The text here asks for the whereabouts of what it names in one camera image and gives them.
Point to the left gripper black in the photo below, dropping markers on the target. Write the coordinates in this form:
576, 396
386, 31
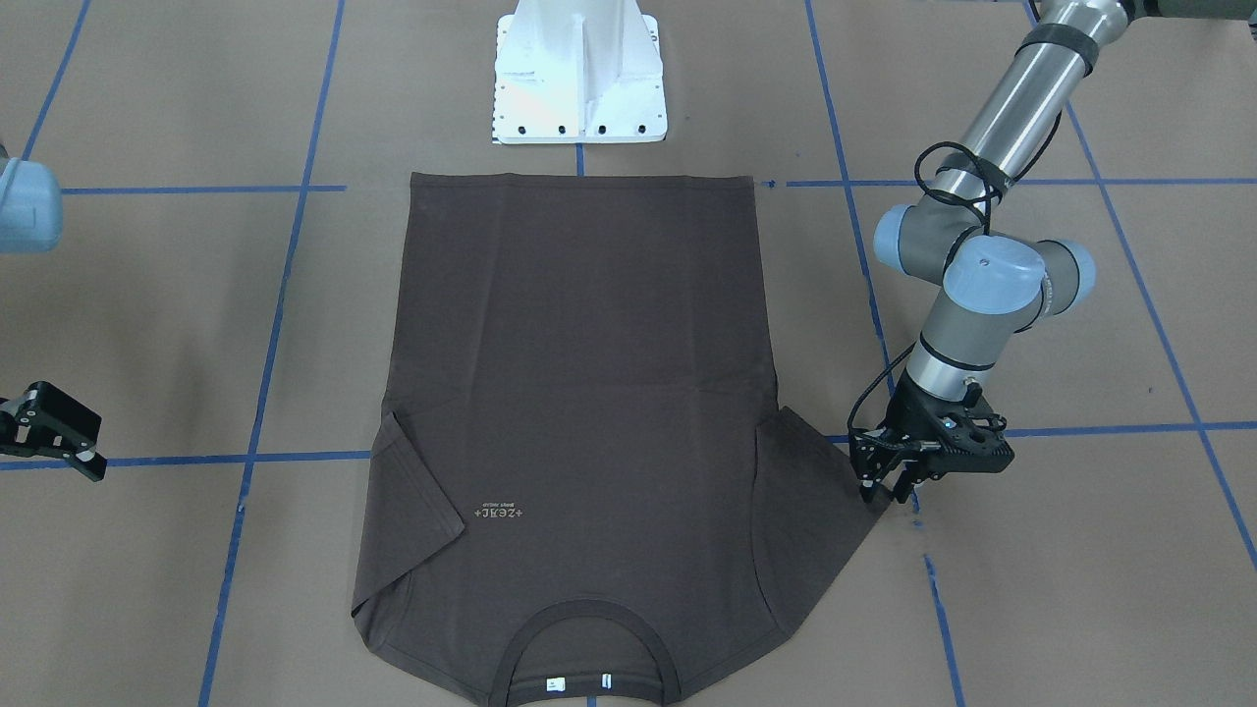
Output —
909, 413

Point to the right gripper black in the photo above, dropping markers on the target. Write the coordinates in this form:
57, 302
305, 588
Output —
41, 418

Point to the dark brown t-shirt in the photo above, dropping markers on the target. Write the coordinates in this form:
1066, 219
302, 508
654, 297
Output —
583, 482

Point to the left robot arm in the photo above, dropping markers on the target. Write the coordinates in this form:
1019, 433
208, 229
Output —
991, 285

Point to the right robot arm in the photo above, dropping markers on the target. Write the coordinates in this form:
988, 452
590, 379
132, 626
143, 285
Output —
31, 214

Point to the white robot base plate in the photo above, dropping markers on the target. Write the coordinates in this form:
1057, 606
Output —
570, 72

